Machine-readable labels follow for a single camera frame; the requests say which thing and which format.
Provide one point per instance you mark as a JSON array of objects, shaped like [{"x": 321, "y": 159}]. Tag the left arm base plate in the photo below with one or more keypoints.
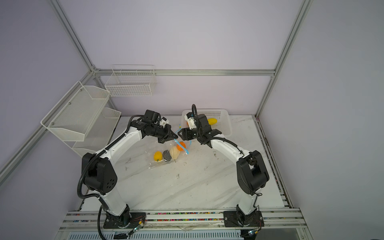
[{"x": 126, "y": 221}]

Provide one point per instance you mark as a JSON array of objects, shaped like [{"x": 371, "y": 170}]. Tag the white mesh shelf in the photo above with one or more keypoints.
[
  {"x": 100, "y": 134},
  {"x": 73, "y": 117}
]

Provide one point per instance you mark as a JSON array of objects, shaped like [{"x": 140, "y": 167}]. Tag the orange tangerine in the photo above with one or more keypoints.
[{"x": 181, "y": 146}]

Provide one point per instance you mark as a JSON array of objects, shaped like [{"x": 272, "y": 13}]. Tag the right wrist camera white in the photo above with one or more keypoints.
[{"x": 190, "y": 119}]

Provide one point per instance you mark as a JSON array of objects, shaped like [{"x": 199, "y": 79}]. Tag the black avocado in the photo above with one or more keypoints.
[{"x": 167, "y": 156}]

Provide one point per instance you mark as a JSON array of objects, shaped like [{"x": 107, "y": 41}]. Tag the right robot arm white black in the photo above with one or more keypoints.
[{"x": 252, "y": 174}]

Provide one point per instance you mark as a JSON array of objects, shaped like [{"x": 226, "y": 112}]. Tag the white plastic perforated basket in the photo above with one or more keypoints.
[{"x": 223, "y": 123}]

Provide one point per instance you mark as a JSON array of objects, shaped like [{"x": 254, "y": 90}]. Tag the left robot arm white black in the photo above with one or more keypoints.
[{"x": 99, "y": 179}]

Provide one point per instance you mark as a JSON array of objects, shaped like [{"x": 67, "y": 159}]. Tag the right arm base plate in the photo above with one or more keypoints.
[{"x": 238, "y": 219}]

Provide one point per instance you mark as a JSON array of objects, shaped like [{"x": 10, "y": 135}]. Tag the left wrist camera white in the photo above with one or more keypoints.
[{"x": 163, "y": 122}]

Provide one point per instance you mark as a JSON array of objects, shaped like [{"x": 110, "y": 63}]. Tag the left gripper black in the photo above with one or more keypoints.
[{"x": 169, "y": 134}]

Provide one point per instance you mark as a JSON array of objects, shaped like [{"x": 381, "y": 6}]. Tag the round yellow fruit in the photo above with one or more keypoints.
[{"x": 158, "y": 156}]

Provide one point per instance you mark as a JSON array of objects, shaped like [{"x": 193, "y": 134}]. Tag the white wire wall basket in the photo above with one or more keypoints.
[{"x": 132, "y": 81}]

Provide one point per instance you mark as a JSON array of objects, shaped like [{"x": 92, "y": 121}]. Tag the upper white mesh shelf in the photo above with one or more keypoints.
[{"x": 73, "y": 117}]

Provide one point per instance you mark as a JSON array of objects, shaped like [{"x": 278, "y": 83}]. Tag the lower white mesh shelf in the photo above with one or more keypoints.
[{"x": 100, "y": 134}]

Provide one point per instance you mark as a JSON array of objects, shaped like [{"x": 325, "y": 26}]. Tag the clear zip top bag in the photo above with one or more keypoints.
[{"x": 163, "y": 147}]

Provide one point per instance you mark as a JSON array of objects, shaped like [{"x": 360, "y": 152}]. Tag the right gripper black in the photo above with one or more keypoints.
[{"x": 186, "y": 133}]

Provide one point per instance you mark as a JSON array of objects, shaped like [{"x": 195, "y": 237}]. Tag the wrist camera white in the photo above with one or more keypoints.
[
  {"x": 190, "y": 119},
  {"x": 163, "y": 122}
]

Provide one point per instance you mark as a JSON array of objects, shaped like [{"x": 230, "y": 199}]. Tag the white garlic bulb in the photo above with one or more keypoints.
[{"x": 174, "y": 153}]

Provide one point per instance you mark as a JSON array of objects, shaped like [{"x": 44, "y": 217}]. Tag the aluminium front rail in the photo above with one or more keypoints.
[{"x": 188, "y": 220}]

